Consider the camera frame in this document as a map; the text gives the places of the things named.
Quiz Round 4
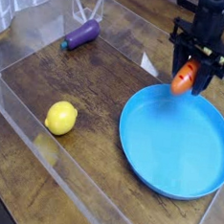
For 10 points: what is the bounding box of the purple toy eggplant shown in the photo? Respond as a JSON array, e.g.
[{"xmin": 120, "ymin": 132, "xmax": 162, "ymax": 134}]
[{"xmin": 60, "ymin": 19, "xmax": 101, "ymax": 50}]

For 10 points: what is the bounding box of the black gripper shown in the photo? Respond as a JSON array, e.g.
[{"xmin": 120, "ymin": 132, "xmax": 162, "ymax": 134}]
[{"xmin": 169, "ymin": 0, "xmax": 224, "ymax": 97}]

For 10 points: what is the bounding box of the yellow toy lemon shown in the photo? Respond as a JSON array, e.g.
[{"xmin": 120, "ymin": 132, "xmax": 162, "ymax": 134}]
[{"xmin": 45, "ymin": 101, "xmax": 78, "ymax": 135}]

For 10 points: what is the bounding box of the blue plastic plate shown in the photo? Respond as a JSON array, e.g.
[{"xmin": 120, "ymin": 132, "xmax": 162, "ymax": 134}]
[{"xmin": 119, "ymin": 84, "xmax": 224, "ymax": 200}]

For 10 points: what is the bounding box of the orange toy carrot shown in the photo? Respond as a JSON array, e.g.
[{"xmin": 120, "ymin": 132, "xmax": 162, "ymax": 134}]
[{"xmin": 170, "ymin": 58, "xmax": 200, "ymax": 96}]

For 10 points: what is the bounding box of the clear acrylic enclosure wall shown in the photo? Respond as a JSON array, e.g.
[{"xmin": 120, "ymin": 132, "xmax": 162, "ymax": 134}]
[{"xmin": 0, "ymin": 0, "xmax": 224, "ymax": 224}]

